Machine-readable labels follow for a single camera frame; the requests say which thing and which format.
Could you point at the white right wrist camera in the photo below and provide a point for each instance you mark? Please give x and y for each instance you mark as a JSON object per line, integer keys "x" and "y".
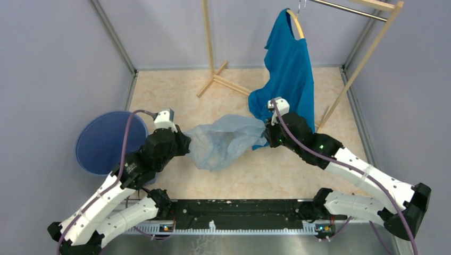
{"x": 279, "y": 107}

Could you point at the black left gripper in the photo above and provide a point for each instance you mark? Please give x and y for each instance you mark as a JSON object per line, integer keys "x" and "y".
{"x": 184, "y": 141}

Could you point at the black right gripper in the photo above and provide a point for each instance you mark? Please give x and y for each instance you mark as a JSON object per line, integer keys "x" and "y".
{"x": 268, "y": 132}

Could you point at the light blue plastic trash bag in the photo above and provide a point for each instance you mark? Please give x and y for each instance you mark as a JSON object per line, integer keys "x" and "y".
{"x": 216, "y": 146}

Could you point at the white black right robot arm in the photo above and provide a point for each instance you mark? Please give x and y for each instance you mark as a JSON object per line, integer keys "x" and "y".
{"x": 398, "y": 206}

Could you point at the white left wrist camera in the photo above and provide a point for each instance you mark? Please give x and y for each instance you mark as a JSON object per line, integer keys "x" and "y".
{"x": 164, "y": 120}

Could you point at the blue plastic trash bin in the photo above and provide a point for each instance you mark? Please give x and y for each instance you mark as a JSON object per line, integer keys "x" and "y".
{"x": 99, "y": 145}

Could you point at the wooden clothes hanger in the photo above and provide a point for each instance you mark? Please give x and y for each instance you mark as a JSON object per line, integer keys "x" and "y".
{"x": 298, "y": 26}

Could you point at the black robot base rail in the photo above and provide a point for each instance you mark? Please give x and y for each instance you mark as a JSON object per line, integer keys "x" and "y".
{"x": 245, "y": 214}

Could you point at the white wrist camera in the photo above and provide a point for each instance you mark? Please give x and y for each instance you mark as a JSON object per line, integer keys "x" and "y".
{"x": 279, "y": 107}
{"x": 164, "y": 120}

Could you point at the blue t-shirt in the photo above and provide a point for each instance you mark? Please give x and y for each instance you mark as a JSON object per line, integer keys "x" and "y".
{"x": 291, "y": 76}

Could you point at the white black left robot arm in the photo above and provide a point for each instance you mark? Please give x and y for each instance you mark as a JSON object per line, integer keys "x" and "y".
{"x": 93, "y": 226}

